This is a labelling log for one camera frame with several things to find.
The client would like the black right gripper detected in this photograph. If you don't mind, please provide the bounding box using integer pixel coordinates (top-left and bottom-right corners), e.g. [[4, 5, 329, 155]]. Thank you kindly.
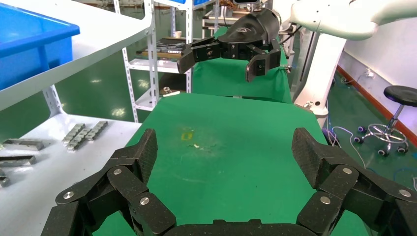
[[177, 8, 282, 83]]

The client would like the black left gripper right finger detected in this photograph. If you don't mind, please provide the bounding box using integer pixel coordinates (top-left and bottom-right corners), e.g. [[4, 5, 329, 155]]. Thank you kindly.
[[291, 127, 417, 236]]

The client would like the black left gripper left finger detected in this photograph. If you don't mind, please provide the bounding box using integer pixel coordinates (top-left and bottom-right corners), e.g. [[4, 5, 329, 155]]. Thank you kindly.
[[40, 128, 177, 236]]

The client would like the dark metal parts pile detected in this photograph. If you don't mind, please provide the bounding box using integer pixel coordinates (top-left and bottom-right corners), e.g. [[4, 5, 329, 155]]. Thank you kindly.
[[136, 36, 196, 61]]

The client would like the green table cloth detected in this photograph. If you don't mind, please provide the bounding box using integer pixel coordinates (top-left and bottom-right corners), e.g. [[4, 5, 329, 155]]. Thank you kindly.
[[92, 92, 370, 236], [192, 27, 292, 104]]

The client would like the white slotted storage rack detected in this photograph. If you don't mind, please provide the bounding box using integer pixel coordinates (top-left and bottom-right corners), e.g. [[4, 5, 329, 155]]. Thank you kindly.
[[112, 0, 222, 113]]

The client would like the white robot torso column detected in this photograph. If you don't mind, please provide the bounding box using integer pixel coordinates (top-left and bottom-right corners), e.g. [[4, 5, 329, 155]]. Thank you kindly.
[[293, 30, 348, 118]]

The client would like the black round swivel stool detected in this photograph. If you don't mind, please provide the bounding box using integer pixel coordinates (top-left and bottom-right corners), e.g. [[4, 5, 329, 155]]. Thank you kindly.
[[353, 85, 417, 158]]

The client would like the white metal shelf rack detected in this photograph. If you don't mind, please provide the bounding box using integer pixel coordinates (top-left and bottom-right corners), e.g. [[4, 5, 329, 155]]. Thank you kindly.
[[0, 0, 160, 236]]

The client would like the blue plastic bin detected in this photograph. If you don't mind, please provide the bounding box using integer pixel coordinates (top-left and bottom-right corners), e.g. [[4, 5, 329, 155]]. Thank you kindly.
[[0, 2, 81, 91]]

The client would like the white floor cable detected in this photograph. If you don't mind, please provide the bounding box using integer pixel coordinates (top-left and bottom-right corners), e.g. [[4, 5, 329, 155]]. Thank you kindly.
[[326, 126, 367, 168]]

